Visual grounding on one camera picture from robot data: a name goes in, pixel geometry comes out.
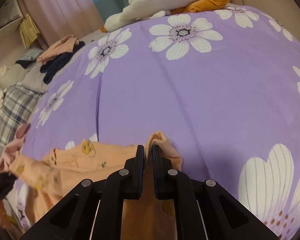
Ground pink and navy clothes pile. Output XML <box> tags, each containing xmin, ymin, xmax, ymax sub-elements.
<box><xmin>39</xmin><ymin>41</ymin><xmax>86</xmax><ymax>85</ymax></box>

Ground white shelf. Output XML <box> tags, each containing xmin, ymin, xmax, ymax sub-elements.
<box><xmin>0</xmin><ymin>0</ymin><xmax>23</xmax><ymax>38</ymax></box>

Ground orange printed baby garment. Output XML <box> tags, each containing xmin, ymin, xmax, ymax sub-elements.
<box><xmin>9</xmin><ymin>131</ymin><xmax>183</xmax><ymax>240</ymax></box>

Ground light grey pillow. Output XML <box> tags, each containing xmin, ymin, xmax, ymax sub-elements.
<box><xmin>0</xmin><ymin>62</ymin><xmax>30</xmax><ymax>90</ymax></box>

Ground blue striped pillow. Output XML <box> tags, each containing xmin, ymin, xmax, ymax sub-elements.
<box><xmin>15</xmin><ymin>47</ymin><xmax>44</xmax><ymax>68</ymax></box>

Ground pink curtain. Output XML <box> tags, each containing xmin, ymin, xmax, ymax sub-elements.
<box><xmin>16</xmin><ymin>0</ymin><xmax>103</xmax><ymax>48</ymax></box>

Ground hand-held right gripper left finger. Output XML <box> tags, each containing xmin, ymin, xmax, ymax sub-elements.
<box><xmin>20</xmin><ymin>144</ymin><xmax>145</xmax><ymax>240</ymax></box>

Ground yellow striped cloth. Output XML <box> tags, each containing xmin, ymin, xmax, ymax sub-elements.
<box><xmin>19</xmin><ymin>14</ymin><xmax>40</xmax><ymax>48</ymax></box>

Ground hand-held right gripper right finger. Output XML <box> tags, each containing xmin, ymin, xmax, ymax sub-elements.
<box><xmin>152</xmin><ymin>145</ymin><xmax>280</xmax><ymax>240</ymax></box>

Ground peach folded clothes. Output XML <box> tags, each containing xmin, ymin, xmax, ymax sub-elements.
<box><xmin>36</xmin><ymin>34</ymin><xmax>79</xmax><ymax>64</ymax></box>

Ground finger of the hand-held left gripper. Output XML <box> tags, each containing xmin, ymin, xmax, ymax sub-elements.
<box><xmin>0</xmin><ymin>172</ymin><xmax>17</xmax><ymax>205</ymax></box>

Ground purple floral blanket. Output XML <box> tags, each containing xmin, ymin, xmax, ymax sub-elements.
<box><xmin>15</xmin><ymin>4</ymin><xmax>300</xmax><ymax>240</ymax></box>

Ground plaid bedding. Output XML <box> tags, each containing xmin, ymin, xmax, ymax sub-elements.
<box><xmin>0</xmin><ymin>85</ymin><xmax>42</xmax><ymax>150</ymax></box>

